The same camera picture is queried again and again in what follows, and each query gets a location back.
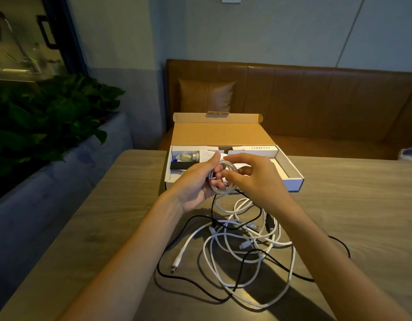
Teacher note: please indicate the grey concrete planter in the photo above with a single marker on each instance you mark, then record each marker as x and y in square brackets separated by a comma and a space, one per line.
[35, 203]

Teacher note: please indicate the glass door dark frame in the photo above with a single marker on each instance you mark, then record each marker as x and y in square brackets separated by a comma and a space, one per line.
[18, 36]

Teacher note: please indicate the white plastic bag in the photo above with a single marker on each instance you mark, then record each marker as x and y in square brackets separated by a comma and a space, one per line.
[410, 154]

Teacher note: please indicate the brown leather cushion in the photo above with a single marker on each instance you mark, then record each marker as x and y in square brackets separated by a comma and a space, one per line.
[206, 96]

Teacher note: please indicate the person's right hand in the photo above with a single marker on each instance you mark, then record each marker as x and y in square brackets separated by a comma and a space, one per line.
[264, 183]

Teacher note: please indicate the open cardboard box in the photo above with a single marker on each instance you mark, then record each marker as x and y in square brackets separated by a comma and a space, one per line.
[222, 133]

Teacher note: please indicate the person's right thumb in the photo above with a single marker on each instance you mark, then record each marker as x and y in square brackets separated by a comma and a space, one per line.
[233, 179]

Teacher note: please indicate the green leafy plant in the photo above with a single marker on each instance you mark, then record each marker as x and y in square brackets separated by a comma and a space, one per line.
[42, 120]

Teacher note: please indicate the person's left forearm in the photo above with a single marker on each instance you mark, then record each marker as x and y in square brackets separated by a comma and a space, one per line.
[125, 264]

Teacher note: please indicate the person's right forearm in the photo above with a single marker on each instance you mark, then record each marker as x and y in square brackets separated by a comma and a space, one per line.
[326, 264]

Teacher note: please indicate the white inner carton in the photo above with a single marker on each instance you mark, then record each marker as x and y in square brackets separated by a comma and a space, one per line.
[252, 151]

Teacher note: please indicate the black bar device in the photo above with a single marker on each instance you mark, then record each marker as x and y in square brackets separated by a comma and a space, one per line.
[180, 165]

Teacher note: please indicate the small silver adapter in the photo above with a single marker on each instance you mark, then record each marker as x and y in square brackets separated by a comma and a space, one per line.
[189, 157]

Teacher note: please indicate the person's left hand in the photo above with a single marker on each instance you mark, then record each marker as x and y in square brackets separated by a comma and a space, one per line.
[191, 187]

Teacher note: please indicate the person's left thumb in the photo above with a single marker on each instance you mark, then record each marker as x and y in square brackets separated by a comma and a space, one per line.
[214, 162]

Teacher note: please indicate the brown leather bench sofa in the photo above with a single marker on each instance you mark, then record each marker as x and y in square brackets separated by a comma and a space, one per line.
[309, 103]

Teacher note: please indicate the white paper leaflet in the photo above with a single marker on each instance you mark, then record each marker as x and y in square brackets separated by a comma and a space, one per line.
[207, 155]

